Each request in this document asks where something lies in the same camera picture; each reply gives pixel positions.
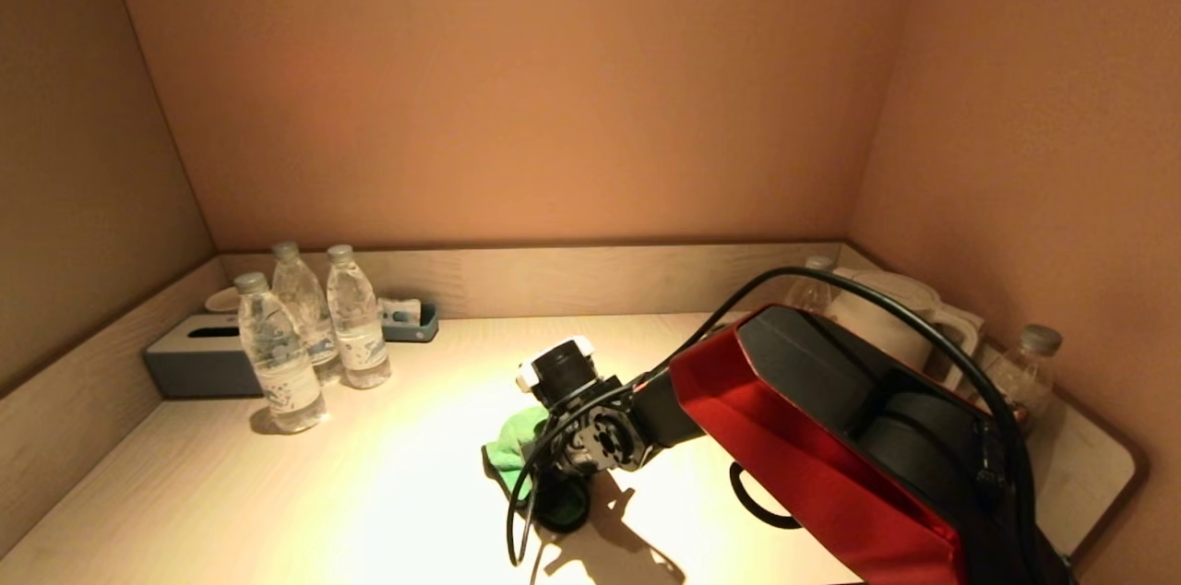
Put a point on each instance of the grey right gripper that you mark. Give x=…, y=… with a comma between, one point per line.
x=572, y=458

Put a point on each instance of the green microfibre cloth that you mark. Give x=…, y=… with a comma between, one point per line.
x=507, y=451

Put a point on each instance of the small blue tray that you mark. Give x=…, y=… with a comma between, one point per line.
x=417, y=334

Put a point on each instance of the white sachet packet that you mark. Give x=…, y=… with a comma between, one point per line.
x=398, y=311

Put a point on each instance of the clear water bottle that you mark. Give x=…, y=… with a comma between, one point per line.
x=356, y=327
x=298, y=294
x=280, y=364

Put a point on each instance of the amber drink bottle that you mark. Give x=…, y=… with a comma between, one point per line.
x=812, y=294

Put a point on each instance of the white electric kettle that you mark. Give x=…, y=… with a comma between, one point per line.
x=876, y=327

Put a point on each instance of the small white dish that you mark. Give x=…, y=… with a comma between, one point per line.
x=221, y=301

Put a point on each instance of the grey tissue box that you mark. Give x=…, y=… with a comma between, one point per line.
x=196, y=364

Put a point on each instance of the dark drink bottle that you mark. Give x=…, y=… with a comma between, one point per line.
x=1024, y=373

